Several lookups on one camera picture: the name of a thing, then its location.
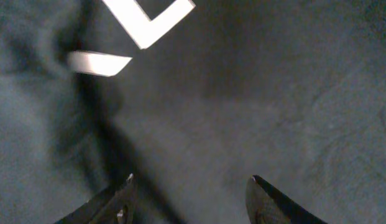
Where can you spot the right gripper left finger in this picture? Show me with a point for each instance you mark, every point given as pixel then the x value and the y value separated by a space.
pixel 114 205

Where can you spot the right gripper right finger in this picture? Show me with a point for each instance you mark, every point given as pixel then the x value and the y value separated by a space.
pixel 265 204

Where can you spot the black Nike t-shirt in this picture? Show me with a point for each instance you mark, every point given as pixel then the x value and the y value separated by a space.
pixel 192 98

